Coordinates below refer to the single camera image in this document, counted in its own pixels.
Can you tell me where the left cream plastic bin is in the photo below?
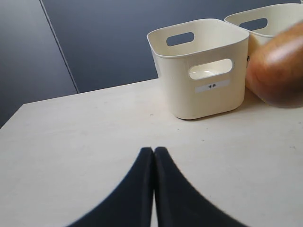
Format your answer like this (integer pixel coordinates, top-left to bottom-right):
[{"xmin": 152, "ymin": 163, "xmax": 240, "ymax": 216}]
[{"xmin": 147, "ymin": 18, "xmax": 249, "ymax": 120}]

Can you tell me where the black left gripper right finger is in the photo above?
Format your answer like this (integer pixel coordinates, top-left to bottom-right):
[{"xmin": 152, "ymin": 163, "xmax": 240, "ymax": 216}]
[{"xmin": 154, "ymin": 147, "xmax": 245, "ymax": 227}]

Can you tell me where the brown wooden cup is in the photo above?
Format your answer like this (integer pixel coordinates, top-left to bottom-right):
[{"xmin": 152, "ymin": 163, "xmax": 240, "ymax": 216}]
[{"xmin": 246, "ymin": 21, "xmax": 303, "ymax": 108}]

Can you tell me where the cream plastic bin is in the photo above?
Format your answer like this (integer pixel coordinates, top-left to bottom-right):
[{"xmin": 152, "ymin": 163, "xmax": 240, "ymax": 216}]
[
  {"xmin": 147, "ymin": 18, "xmax": 249, "ymax": 120},
  {"xmin": 224, "ymin": 3, "xmax": 303, "ymax": 67}
]

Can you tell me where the middle cream plastic bin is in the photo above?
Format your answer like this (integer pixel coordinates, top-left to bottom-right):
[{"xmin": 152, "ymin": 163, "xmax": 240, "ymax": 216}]
[{"xmin": 224, "ymin": 3, "xmax": 303, "ymax": 67}]

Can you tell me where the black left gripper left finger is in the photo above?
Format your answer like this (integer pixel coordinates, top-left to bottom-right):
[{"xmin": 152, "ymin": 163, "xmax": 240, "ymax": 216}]
[{"xmin": 69, "ymin": 147, "xmax": 154, "ymax": 227}]

